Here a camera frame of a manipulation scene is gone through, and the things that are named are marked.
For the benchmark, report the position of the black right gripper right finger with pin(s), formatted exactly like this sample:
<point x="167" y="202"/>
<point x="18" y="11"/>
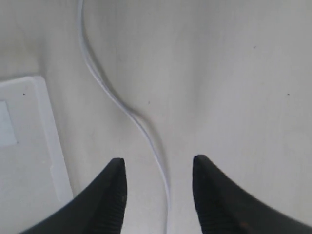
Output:
<point x="224" y="208"/>

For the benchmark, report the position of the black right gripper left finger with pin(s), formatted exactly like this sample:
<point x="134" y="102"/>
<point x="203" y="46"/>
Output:
<point x="98" y="209"/>

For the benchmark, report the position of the white wired earphones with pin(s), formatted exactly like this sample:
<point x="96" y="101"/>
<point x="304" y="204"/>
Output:
<point x="95" y="72"/>

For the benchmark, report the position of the clear plastic storage case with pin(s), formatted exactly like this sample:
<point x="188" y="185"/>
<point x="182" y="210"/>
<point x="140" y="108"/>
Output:
<point x="34" y="182"/>

